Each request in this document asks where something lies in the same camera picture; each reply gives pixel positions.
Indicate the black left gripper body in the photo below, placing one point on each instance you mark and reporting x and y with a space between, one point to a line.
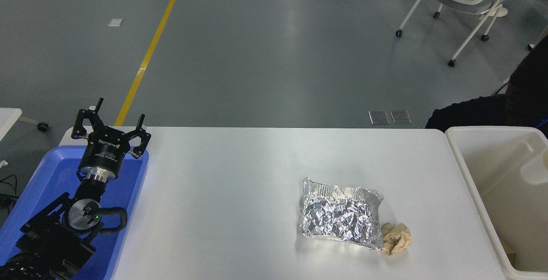
104 150

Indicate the white paper cup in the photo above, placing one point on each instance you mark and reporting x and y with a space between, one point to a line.
535 171

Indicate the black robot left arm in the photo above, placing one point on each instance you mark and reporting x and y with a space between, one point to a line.
47 233

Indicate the blue plastic tray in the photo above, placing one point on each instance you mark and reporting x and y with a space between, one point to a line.
51 168

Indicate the white rolling table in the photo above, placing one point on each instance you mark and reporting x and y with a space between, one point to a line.
8 119

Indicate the crumpled silver foil tray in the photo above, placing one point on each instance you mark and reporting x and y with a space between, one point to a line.
338 213

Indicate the metal floor plate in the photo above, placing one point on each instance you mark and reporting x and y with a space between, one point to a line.
379 117
401 117

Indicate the crumpled tan paper ball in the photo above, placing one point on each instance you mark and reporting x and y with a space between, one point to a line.
397 238

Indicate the person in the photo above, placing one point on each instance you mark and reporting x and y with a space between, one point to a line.
471 111

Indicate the large pale plastic bin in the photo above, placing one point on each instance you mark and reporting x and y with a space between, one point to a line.
492 164

